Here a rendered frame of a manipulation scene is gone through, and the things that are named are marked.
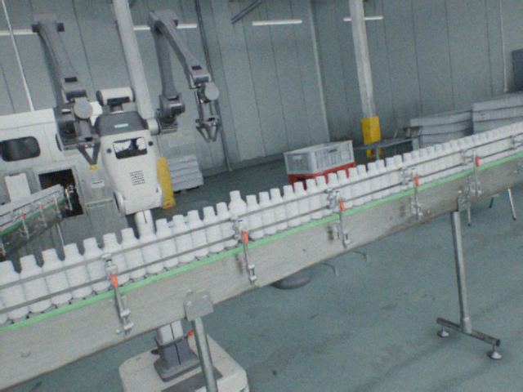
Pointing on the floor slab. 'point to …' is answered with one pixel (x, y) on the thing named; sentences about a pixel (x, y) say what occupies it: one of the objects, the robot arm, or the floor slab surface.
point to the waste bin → (293, 280)
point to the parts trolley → (388, 144)
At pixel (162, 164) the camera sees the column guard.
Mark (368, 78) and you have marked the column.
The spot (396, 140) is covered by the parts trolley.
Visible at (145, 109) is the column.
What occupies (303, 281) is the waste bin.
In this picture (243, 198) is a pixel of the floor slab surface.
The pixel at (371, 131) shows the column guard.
